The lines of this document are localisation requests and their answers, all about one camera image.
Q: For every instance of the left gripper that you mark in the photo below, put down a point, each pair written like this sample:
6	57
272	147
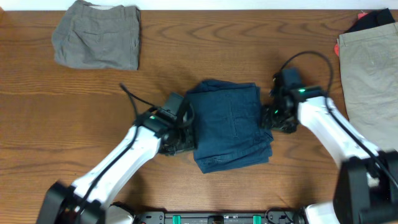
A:
185	142

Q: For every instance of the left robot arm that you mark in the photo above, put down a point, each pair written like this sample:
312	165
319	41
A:
90	198

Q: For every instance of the folded grey shorts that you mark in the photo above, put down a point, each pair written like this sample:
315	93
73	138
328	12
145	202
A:
96	37

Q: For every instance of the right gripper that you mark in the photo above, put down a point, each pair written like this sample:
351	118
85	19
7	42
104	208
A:
272	119

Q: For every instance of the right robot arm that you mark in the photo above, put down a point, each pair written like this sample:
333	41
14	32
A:
366	189

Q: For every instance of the navy blue shorts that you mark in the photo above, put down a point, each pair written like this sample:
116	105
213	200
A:
227	126

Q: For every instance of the beige khaki shorts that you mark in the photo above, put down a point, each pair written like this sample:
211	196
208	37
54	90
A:
368	71

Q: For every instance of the black garment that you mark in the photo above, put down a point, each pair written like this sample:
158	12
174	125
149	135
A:
371	20

